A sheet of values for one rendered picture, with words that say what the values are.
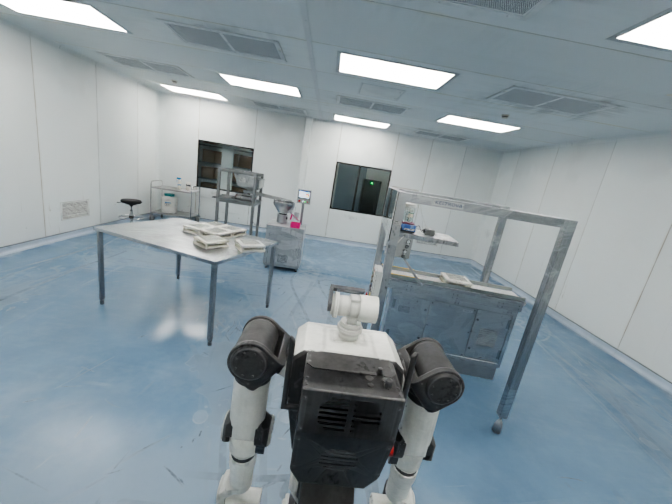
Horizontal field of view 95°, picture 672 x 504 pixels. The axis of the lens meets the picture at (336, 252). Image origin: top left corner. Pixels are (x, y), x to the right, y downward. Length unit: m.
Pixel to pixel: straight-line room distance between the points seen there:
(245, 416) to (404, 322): 2.49
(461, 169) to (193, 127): 6.56
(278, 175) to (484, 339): 6.07
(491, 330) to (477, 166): 5.83
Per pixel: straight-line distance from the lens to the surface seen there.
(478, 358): 3.54
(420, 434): 0.93
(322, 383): 0.65
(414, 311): 3.16
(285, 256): 5.27
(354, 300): 0.74
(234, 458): 1.00
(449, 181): 8.41
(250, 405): 0.86
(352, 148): 7.89
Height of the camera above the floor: 1.76
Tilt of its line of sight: 14 degrees down
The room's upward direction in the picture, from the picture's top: 9 degrees clockwise
